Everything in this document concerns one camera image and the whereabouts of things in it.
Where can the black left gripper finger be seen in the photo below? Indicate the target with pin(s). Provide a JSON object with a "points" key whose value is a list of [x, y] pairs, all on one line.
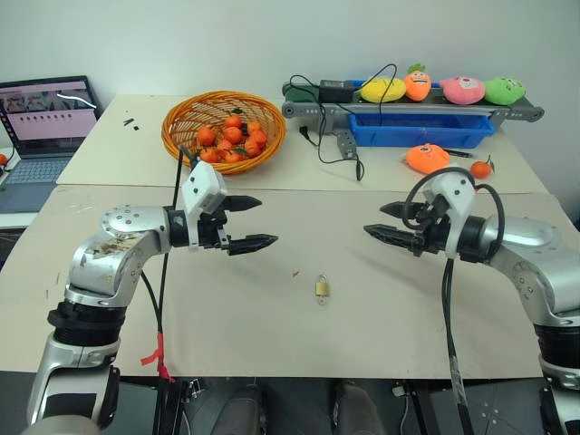
{"points": [[242, 204], [251, 244]]}

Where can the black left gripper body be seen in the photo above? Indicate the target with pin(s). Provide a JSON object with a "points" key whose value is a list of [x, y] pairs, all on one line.
{"points": [[210, 231]]}

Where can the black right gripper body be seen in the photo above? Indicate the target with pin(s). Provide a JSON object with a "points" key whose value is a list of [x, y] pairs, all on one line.
{"points": [[430, 226]]}

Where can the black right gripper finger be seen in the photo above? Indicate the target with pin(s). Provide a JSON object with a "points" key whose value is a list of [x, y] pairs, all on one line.
{"points": [[392, 236], [396, 209]]}

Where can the small brass padlock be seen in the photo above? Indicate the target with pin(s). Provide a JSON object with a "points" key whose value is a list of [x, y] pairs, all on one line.
{"points": [[322, 288]]}

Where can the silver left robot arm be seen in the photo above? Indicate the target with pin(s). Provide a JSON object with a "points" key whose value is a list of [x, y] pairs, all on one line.
{"points": [[122, 226]]}

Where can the round orange plush toy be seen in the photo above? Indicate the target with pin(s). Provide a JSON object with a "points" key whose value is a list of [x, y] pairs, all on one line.
{"points": [[427, 158]]}

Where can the blue plastic bin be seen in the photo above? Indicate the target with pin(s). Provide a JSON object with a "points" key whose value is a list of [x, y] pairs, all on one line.
{"points": [[408, 136]]}

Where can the orange mandarin with leaf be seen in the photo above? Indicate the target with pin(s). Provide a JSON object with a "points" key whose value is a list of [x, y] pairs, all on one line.
{"points": [[480, 169]]}

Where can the black pen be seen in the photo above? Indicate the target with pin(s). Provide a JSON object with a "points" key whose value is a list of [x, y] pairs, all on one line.
{"points": [[458, 153]]}

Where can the orange wicker basket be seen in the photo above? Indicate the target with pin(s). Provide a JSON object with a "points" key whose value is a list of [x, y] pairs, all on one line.
{"points": [[190, 113]]}

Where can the grey conveyor belt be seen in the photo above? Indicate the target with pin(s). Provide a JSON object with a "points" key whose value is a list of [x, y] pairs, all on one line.
{"points": [[308, 110]]}

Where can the yellow plush toy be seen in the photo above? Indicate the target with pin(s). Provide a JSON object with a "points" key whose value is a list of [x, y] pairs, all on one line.
{"points": [[383, 89]]}

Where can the orange carrot plush toy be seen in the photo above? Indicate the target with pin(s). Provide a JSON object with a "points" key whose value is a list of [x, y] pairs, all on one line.
{"points": [[417, 84]]}

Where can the red tape strip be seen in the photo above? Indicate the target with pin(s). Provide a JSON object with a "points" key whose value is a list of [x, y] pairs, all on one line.
{"points": [[158, 351]]}

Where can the black power adapter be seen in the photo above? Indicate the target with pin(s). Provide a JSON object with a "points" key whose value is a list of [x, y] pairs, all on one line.
{"points": [[336, 90]]}

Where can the pink plush toy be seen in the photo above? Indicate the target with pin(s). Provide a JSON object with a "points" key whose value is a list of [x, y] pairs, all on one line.
{"points": [[462, 90]]}

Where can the green plush toy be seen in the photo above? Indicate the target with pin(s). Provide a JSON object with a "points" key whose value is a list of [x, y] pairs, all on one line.
{"points": [[504, 90]]}

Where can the dark rounded shape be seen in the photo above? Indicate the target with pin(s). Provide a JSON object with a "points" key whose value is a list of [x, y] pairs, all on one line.
{"points": [[358, 410], [238, 412]]}

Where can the open grey laptop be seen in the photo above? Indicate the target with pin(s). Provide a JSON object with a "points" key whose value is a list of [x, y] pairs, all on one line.
{"points": [[41, 136]]}

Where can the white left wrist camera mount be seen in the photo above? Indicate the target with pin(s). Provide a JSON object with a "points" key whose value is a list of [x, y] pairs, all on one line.
{"points": [[204, 186]]}

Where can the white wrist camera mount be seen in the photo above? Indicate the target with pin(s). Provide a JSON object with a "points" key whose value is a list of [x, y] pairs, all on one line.
{"points": [[457, 190], [204, 186]]}

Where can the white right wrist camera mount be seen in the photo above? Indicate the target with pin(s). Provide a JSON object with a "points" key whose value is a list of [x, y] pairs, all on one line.
{"points": [[457, 190]]}

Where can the black metal table frame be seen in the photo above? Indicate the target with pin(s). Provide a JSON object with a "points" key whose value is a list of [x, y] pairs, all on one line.
{"points": [[174, 408]]}

